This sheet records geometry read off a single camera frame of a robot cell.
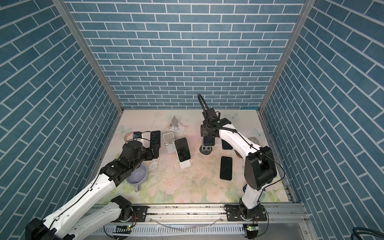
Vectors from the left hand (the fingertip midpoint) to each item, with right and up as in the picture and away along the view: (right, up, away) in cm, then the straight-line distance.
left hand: (153, 146), depth 79 cm
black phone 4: (+31, +2, +9) cm, 32 cm away
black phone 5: (+42, -2, +18) cm, 46 cm away
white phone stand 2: (+16, -12, +11) cm, 23 cm away
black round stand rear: (+29, -5, +14) cm, 32 cm away
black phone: (-5, +2, +20) cm, 21 cm away
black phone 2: (+15, -3, +7) cm, 17 cm away
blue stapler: (+50, -24, +3) cm, 56 cm away
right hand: (+29, +9, +10) cm, 32 cm away
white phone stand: (+8, +10, +23) cm, 27 cm away
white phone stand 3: (+6, +2, +14) cm, 16 cm away
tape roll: (-25, +3, +25) cm, 36 cm away
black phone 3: (+41, -15, +10) cm, 45 cm away
